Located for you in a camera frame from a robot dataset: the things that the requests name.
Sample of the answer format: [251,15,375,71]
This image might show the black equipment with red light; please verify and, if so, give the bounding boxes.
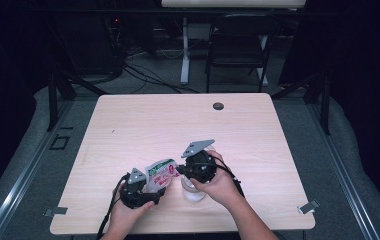
[87,13,126,75]

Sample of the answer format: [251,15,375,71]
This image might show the white desk with white legs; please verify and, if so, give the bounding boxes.
[160,0,307,86]

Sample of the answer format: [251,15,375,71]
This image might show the black curtain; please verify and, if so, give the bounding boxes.
[0,0,49,201]
[331,0,380,214]

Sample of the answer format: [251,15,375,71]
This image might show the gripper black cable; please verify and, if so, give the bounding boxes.
[211,155,246,198]
[96,173,130,240]

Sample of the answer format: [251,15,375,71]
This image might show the red and white plastic bag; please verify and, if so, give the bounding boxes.
[144,158,181,194]

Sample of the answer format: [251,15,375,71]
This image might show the black folding chair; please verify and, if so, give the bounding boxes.
[206,13,281,94]

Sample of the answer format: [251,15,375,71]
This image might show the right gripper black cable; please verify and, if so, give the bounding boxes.
[211,155,246,198]

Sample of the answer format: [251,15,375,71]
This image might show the person's left hand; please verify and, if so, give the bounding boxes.
[106,184,156,234]

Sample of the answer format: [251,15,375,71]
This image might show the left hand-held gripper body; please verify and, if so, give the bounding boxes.
[120,167,155,210]

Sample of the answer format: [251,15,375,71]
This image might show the grey table corner clip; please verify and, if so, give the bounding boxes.
[297,199,321,215]
[43,206,68,218]

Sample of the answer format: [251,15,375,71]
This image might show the aluminium floor rail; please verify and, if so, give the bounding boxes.
[306,99,380,240]
[0,99,74,240]

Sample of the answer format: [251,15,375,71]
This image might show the person's right hand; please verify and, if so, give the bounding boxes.
[190,150,242,209]

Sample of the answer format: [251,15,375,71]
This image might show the black floor cables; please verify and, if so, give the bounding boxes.
[122,63,200,95]

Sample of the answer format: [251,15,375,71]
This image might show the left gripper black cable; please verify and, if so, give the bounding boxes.
[96,173,130,240]

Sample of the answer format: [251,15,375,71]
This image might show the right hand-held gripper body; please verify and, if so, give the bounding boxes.
[181,139,218,184]

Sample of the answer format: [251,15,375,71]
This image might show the black metal stand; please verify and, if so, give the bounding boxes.
[271,71,332,136]
[46,71,109,132]

